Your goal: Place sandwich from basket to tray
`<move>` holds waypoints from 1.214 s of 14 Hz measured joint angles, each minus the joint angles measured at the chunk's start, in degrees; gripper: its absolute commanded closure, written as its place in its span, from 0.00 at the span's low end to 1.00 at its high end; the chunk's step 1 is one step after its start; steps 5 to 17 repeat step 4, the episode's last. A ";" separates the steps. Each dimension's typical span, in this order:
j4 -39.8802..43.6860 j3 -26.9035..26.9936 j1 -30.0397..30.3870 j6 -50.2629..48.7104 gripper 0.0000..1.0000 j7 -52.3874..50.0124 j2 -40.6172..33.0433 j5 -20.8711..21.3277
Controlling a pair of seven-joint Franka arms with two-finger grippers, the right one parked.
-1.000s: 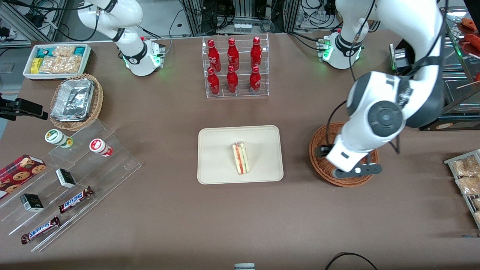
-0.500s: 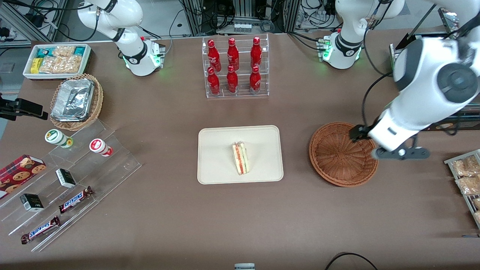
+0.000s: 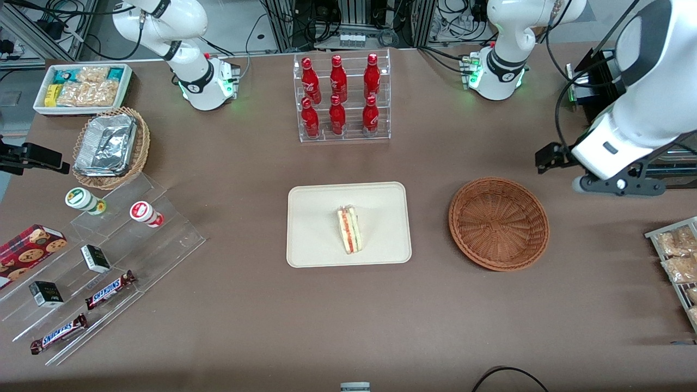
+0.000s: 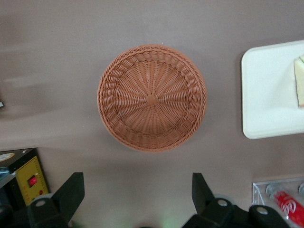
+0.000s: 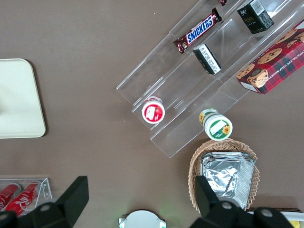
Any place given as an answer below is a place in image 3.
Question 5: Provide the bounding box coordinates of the triangular sandwich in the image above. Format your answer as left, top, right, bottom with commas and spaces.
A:
336, 205, 363, 255

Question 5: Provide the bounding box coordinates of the brown wicker basket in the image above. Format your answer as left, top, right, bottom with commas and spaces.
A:
448, 177, 551, 272

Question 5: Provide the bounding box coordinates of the light wicker basket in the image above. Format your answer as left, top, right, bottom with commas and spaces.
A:
72, 107, 151, 191

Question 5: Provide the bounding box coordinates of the tray of packaged snacks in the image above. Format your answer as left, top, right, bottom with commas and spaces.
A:
644, 217, 697, 334

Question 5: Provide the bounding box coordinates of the cream plastic tray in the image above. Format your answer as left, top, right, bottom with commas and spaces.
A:
286, 181, 413, 269

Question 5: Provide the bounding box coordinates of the green lid cup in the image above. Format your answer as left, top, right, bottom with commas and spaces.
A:
65, 187, 107, 216

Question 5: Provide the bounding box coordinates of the black food warmer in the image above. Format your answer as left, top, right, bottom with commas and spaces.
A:
565, 48, 697, 191

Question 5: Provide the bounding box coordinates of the silver foil container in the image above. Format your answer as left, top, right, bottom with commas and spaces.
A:
74, 113, 138, 177

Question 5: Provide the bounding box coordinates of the white snack bin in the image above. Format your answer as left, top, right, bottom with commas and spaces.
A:
33, 63, 134, 118

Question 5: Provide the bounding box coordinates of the clear bag of crackers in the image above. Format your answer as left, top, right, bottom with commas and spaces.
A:
75, 66, 111, 84
56, 82, 90, 108
87, 81, 119, 107

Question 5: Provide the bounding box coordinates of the red plaid cookie box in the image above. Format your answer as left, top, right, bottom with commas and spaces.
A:
0, 224, 68, 290

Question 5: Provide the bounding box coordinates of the red lid cup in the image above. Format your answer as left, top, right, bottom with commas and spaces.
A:
129, 201, 164, 228

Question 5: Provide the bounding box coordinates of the small black box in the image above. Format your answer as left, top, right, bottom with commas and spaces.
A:
28, 281, 65, 309
80, 244, 111, 274

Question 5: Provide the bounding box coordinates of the Snickers bar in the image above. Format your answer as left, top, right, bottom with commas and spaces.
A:
84, 269, 137, 311
30, 313, 89, 356

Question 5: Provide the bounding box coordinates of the clear acrylic stepped shelf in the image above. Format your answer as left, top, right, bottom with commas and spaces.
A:
0, 173, 206, 366

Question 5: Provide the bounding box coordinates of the red cola bottle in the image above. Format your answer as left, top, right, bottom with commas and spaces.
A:
329, 54, 348, 103
328, 95, 347, 136
301, 57, 322, 104
363, 53, 381, 101
362, 95, 380, 135
301, 97, 321, 138

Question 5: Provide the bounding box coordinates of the clear acrylic bottle rack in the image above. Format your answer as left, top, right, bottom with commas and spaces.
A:
293, 48, 392, 143

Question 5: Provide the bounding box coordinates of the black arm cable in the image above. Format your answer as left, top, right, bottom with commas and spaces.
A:
554, 52, 619, 150

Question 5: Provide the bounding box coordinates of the aluminium frame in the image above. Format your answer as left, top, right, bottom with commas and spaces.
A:
0, 0, 99, 62

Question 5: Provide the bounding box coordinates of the aluminium extrusion post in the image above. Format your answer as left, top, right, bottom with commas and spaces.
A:
411, 0, 433, 48
270, 0, 297, 53

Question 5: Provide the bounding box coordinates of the black looped cable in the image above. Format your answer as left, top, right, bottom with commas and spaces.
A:
471, 366, 551, 392

